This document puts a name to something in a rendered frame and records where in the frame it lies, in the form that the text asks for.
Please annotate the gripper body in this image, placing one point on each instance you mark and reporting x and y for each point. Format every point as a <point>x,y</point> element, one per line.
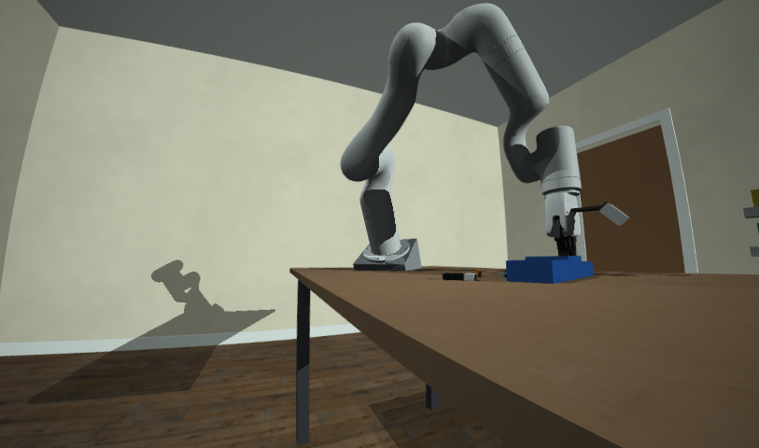
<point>559,204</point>

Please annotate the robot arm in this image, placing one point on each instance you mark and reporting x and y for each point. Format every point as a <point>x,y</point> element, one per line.
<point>486,30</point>

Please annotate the blue open-top bin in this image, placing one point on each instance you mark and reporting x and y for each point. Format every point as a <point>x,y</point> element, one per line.
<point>548,270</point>

